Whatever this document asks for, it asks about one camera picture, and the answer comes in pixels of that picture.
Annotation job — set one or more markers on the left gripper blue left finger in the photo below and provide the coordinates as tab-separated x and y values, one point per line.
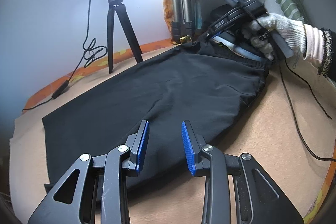
73	198

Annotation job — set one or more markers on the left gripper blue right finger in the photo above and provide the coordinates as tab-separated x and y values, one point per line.
258	199

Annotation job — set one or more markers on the black pants yellow stripes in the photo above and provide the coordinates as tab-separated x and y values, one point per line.
203	83

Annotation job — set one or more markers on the right forearm pink sleeve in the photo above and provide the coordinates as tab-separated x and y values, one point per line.
320	50

